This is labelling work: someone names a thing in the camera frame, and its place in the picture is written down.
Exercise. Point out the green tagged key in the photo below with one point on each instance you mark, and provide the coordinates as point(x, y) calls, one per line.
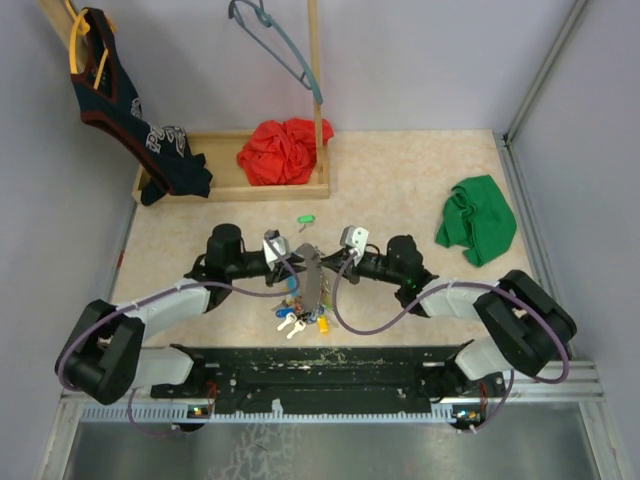
point(305, 221)

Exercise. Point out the green cloth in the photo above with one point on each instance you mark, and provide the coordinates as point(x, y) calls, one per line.
point(477, 217)

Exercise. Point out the wooden rack tray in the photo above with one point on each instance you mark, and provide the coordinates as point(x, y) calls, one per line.
point(220, 147)

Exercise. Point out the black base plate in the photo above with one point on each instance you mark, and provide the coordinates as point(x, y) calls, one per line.
point(323, 380)

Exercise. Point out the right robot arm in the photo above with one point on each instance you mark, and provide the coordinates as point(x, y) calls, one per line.
point(526, 327)

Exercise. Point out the large metal keyring with keys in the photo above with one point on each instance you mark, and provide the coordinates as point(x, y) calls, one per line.
point(310, 303)

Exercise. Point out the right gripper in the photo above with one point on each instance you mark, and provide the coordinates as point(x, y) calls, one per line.
point(336, 260)

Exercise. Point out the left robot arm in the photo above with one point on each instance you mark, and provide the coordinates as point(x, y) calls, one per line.
point(104, 356)

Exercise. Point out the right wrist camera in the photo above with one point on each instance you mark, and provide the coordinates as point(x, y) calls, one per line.
point(354, 237)

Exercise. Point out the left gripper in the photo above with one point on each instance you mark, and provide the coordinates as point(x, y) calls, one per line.
point(271, 276)

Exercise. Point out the navy tank top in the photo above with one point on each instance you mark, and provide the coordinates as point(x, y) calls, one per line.
point(163, 152)

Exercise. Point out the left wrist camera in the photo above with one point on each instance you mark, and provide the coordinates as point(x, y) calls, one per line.
point(275, 248)

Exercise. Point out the red cloth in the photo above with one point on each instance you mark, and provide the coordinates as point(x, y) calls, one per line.
point(280, 153)

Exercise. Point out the yellow clothes hanger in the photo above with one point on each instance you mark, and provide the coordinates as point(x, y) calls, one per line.
point(80, 45)

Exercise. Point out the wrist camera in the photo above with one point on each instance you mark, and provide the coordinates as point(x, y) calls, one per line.
point(354, 237)
point(275, 248)

